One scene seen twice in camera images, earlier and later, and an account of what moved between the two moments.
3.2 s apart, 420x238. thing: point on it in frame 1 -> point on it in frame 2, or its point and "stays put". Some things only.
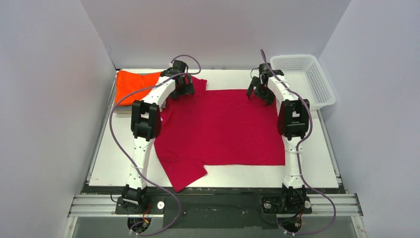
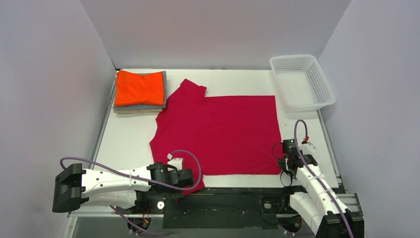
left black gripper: x=185 y=87 -> x=186 y=176
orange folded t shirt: x=127 y=81 stays put
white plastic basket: x=303 y=74 stays put
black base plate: x=214 y=207 stays put
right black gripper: x=259 y=88 -> x=288 y=163
